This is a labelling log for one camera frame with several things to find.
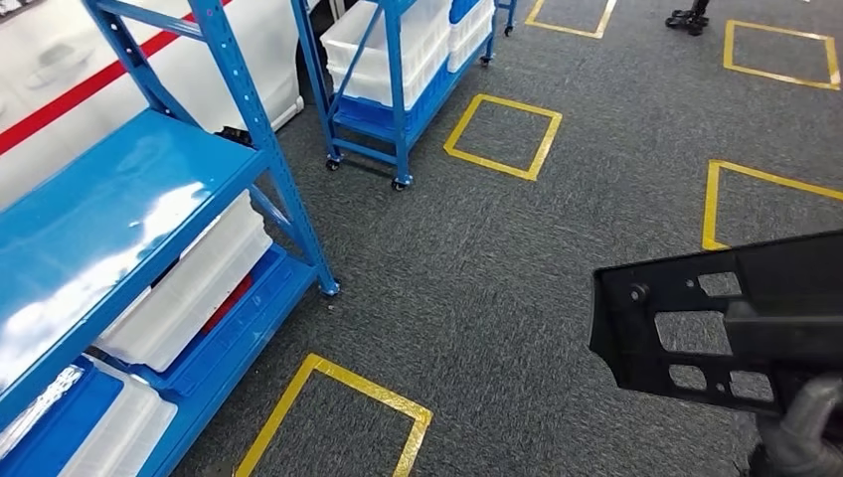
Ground black plastic frame part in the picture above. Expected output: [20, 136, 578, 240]
[589, 230, 843, 419]

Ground blue metal shelf rack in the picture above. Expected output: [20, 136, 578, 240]
[0, 0, 342, 477]

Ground yellow floor tape square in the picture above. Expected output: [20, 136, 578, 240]
[442, 92, 565, 182]
[234, 353, 434, 477]

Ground blue wheeled rack cart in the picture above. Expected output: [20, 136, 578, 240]
[289, 0, 518, 192]

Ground red object in bin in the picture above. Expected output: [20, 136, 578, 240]
[200, 272, 254, 334]

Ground black plastic block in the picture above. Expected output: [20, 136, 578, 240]
[214, 124, 254, 147]

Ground white car with red stripe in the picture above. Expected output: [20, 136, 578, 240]
[0, 0, 307, 212]

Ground black wheeled stand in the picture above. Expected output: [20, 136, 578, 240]
[665, 0, 711, 38]

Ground white car door handle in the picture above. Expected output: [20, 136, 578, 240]
[26, 42, 96, 90]

